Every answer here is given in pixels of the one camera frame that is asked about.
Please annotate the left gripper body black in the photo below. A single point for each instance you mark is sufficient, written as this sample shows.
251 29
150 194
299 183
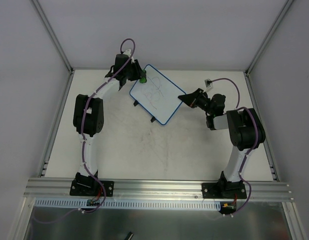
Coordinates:
137 70

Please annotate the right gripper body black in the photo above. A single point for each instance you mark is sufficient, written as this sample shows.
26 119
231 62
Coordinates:
196 97

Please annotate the green bone-shaped eraser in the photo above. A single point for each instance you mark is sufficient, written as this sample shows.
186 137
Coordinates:
143 77

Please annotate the blue-framed whiteboard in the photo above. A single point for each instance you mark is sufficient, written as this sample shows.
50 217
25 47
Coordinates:
158 95

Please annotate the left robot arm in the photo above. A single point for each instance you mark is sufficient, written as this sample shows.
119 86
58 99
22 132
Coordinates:
88 118

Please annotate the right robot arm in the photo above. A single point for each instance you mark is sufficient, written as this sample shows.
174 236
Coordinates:
245 131

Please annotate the black whiteboard stand foot right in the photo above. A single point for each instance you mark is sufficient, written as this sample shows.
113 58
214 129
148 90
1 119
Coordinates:
153 119

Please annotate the black object bottom edge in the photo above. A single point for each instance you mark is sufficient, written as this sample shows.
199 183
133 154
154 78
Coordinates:
129 236

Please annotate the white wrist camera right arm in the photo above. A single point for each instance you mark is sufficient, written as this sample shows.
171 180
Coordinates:
208 85

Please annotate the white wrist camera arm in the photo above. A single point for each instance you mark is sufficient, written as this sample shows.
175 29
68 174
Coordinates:
128 52
208 85

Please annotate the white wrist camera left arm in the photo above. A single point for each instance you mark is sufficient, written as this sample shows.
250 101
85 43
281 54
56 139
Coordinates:
128 52

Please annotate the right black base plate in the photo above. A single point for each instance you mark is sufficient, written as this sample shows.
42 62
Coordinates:
216 190

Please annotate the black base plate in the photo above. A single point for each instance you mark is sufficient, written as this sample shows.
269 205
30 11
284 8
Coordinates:
216 190
107 187

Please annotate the aluminium corner post left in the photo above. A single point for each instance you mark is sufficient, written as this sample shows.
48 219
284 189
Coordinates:
51 33

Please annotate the aluminium corner post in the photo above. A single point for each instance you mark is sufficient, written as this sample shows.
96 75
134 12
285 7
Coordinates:
51 33
269 35

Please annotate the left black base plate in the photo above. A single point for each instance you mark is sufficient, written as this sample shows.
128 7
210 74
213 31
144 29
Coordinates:
107 187

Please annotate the aluminium corner post right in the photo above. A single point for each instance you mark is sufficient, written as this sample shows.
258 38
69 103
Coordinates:
269 35

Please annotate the white slotted cable duct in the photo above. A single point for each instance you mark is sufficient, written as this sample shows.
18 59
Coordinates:
129 204

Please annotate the aluminium mounting rail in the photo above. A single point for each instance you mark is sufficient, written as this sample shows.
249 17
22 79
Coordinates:
174 190

